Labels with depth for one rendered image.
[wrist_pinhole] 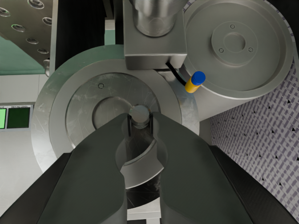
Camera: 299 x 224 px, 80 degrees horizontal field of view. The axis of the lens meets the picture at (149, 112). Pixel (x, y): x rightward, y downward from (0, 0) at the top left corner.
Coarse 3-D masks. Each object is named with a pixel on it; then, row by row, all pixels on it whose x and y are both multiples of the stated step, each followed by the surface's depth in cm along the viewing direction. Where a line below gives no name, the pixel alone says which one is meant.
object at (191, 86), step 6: (168, 66) 15; (174, 72) 15; (198, 72) 12; (180, 78) 14; (192, 78) 12; (198, 78) 12; (204, 78) 12; (186, 84) 13; (192, 84) 12; (198, 84) 12; (186, 90) 14; (192, 90) 13
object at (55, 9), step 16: (64, 0) 20; (80, 0) 26; (64, 16) 20; (80, 16) 25; (96, 16) 36; (64, 32) 20; (80, 32) 25; (96, 32) 35; (64, 48) 19; (80, 48) 25
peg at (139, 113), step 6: (132, 108) 11; (138, 108) 11; (144, 108) 11; (132, 114) 11; (138, 114) 11; (144, 114) 11; (132, 120) 11; (138, 120) 11; (144, 120) 11; (138, 126) 12; (144, 126) 13
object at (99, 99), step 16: (96, 80) 14; (112, 80) 14; (128, 80) 14; (80, 96) 14; (96, 96) 14; (112, 96) 14; (128, 96) 14; (144, 96) 14; (80, 112) 14; (96, 112) 14; (112, 112) 14; (128, 112) 14; (160, 112) 14; (80, 128) 14; (96, 128) 14; (144, 128) 14; (128, 144) 14; (144, 144) 14; (128, 160) 13
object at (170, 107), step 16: (96, 64) 16; (112, 64) 16; (80, 80) 16; (144, 80) 16; (160, 80) 16; (64, 96) 16; (160, 96) 16; (176, 96) 16; (64, 112) 15; (176, 112) 16; (48, 128) 15; (64, 128) 15; (64, 144) 15; (144, 160) 15; (128, 176) 15; (144, 176) 15
